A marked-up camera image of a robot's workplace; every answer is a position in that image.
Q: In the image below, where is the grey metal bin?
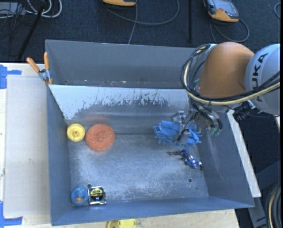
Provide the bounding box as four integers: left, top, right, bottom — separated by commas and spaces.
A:
44, 39, 262, 227

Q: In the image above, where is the black cylinder on white bracket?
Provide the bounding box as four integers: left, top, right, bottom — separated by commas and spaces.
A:
227, 101, 254, 123

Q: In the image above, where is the orange round sponge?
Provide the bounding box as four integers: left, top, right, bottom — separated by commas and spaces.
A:
85, 123, 116, 152

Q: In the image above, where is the small blue toy figure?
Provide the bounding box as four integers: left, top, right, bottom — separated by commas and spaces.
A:
180, 150, 203, 170

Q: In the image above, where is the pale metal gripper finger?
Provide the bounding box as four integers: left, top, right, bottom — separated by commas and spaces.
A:
171, 111, 188, 129
177, 128, 192, 148

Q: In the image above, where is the yellow round disc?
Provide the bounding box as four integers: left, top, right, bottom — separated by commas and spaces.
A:
106, 218, 137, 228

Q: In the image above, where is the black and yellow tape measure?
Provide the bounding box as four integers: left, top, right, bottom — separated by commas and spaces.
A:
87, 186, 107, 206

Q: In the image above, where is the blue round toy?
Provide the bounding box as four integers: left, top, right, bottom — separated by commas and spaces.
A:
70, 185, 89, 207

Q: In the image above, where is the yellow plastic wheel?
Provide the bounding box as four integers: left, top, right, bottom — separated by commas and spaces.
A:
66, 123, 86, 143

